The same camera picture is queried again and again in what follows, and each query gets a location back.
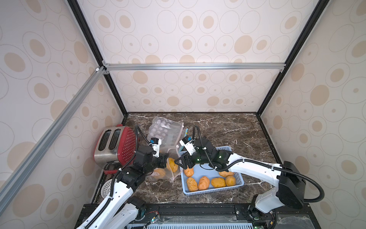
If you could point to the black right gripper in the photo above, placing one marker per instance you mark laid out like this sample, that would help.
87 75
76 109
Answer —
189 157

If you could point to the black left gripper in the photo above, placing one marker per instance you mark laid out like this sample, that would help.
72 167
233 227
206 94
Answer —
163 157

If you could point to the yellow potato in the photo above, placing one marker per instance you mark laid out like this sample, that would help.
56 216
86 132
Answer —
218 182
171 165

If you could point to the clear pink zipper bag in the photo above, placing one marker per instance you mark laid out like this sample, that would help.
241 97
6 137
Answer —
171 171

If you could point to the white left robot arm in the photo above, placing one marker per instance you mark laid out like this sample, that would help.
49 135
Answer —
120 208

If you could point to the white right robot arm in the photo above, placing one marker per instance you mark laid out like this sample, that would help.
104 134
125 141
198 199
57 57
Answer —
290 188

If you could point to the clear blue zipper bag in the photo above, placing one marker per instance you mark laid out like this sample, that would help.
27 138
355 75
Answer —
185 132

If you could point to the clear pink zipper bag spare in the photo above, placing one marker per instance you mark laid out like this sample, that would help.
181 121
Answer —
166 130

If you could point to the orange potato left row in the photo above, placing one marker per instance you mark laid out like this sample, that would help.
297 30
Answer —
189 172

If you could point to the orange wrinkled potato front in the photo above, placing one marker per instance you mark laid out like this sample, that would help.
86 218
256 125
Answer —
204 183

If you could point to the red steel toaster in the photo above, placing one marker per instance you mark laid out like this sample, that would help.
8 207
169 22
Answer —
115 145

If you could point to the white patterned bowl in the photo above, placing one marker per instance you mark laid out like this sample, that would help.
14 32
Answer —
106 188

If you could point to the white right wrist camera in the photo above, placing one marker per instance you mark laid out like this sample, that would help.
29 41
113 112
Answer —
187 143

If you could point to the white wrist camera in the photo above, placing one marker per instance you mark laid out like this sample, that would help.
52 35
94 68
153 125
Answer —
187 143
155 143

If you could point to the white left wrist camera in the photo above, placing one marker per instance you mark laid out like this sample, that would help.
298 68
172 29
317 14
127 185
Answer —
155 143

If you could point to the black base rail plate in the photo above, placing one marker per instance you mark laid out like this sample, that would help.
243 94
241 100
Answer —
168 200

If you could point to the silver aluminium rail back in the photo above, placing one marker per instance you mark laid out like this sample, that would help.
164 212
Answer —
202 66

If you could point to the silver aluminium rail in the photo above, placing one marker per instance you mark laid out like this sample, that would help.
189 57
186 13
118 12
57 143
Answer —
202 66
28 165

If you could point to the silver aluminium rail left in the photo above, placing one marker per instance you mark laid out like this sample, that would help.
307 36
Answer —
28 165

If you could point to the black corner frame post left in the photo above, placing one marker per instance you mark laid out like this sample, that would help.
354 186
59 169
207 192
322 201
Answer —
81 20

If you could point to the black corner frame post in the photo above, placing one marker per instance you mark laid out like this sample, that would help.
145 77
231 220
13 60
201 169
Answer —
81 20
304 35

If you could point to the black corner frame post right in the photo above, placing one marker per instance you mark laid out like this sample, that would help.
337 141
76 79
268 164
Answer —
304 35

